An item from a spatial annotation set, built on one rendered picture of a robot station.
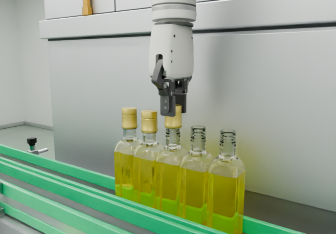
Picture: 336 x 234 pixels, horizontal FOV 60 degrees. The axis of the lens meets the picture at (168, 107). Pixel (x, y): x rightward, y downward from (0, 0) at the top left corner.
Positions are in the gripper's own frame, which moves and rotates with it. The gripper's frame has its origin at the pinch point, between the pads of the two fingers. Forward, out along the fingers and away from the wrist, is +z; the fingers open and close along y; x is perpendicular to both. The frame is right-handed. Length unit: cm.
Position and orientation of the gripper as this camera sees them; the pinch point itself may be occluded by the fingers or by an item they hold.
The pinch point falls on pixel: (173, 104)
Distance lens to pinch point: 57.9
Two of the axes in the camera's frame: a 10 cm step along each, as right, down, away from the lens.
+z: 0.0, 9.9, 1.7
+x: 8.5, 0.9, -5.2
